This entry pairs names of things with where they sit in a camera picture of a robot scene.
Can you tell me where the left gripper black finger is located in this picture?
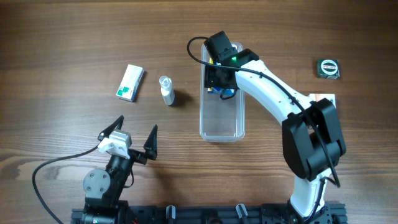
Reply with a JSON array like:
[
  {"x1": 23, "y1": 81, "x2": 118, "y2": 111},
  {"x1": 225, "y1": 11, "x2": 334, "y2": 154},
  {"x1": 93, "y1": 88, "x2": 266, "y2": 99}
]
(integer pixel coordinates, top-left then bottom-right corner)
[
  {"x1": 98, "y1": 115, "x2": 124, "y2": 141},
  {"x1": 143, "y1": 125, "x2": 158, "y2": 161}
]

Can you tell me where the blue VapoDrops box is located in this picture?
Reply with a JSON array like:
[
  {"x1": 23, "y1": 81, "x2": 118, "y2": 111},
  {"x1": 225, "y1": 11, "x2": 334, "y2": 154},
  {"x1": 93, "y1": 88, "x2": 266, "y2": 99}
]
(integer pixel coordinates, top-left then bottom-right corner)
[{"x1": 204, "y1": 65, "x2": 237, "y2": 99}]

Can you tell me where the white Hansaplast box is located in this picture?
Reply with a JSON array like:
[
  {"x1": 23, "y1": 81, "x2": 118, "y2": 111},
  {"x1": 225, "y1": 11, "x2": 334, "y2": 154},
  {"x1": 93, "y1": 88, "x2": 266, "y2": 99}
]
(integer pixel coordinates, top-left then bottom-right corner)
[{"x1": 309, "y1": 93, "x2": 336, "y2": 106}]

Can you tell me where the dark green round-logo box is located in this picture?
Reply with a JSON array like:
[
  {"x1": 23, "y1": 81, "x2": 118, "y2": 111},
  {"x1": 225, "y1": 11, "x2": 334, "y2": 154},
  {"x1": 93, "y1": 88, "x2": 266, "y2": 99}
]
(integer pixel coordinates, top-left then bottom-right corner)
[{"x1": 317, "y1": 58, "x2": 340, "y2": 80}]

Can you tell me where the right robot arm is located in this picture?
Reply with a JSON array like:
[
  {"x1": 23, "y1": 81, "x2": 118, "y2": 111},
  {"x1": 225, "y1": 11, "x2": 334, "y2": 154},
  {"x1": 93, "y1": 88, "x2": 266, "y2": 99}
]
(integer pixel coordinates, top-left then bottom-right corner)
[{"x1": 203, "y1": 31, "x2": 346, "y2": 223}]

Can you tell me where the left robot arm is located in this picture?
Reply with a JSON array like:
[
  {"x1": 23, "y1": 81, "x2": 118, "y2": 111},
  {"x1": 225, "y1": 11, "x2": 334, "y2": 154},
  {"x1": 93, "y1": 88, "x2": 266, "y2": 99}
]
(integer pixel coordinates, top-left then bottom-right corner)
[{"x1": 74, "y1": 116, "x2": 158, "y2": 224}]

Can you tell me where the clear plastic container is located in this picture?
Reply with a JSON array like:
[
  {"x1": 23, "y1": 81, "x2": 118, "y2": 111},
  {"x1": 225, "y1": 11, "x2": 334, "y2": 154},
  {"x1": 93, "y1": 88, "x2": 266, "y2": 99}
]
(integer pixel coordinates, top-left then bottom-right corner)
[{"x1": 199, "y1": 41, "x2": 246, "y2": 143}]

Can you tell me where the white green medicine box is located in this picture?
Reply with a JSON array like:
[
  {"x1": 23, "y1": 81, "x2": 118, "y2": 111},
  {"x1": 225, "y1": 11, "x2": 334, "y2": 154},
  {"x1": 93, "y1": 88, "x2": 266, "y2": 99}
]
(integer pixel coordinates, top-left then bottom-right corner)
[{"x1": 116, "y1": 64, "x2": 144, "y2": 102}]

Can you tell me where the white spray bottle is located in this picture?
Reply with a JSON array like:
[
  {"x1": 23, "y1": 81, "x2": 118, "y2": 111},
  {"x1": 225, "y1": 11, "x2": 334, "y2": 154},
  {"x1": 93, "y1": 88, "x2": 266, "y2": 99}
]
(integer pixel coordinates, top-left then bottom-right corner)
[{"x1": 159, "y1": 76, "x2": 175, "y2": 106}]

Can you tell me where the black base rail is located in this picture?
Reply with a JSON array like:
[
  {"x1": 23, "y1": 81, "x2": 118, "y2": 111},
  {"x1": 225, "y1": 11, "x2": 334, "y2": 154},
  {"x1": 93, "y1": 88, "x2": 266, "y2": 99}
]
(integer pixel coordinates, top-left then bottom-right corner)
[{"x1": 70, "y1": 203, "x2": 348, "y2": 224}]

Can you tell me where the right black cable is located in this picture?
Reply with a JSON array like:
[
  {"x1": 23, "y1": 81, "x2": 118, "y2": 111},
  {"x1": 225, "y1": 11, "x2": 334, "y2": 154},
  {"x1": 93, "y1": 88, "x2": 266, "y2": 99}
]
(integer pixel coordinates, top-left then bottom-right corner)
[{"x1": 186, "y1": 36, "x2": 341, "y2": 224}]

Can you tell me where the black cable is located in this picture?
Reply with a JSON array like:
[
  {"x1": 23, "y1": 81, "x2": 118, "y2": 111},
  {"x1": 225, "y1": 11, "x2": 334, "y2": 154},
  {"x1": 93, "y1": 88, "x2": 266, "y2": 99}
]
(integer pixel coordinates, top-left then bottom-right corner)
[
  {"x1": 186, "y1": 36, "x2": 341, "y2": 224},
  {"x1": 31, "y1": 145, "x2": 100, "y2": 224}
]

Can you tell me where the left black cable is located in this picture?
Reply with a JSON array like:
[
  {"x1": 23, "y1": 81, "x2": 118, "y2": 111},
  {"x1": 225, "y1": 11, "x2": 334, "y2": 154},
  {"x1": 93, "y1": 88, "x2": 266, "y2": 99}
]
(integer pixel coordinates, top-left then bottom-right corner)
[{"x1": 31, "y1": 145, "x2": 100, "y2": 224}]

